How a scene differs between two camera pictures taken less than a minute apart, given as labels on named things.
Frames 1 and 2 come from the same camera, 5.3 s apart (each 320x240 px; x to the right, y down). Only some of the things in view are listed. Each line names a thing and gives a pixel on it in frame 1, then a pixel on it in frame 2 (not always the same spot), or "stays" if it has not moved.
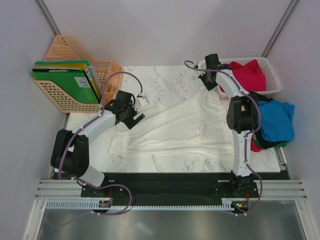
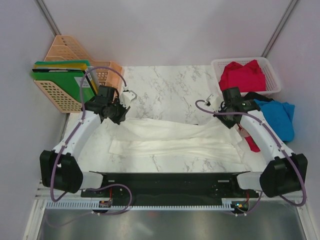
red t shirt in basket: (250, 75) stays
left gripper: (130, 122) → (122, 117)
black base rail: (177, 186) stays
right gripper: (209, 87) → (229, 124)
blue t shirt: (277, 122) stays
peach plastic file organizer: (109, 75) stays
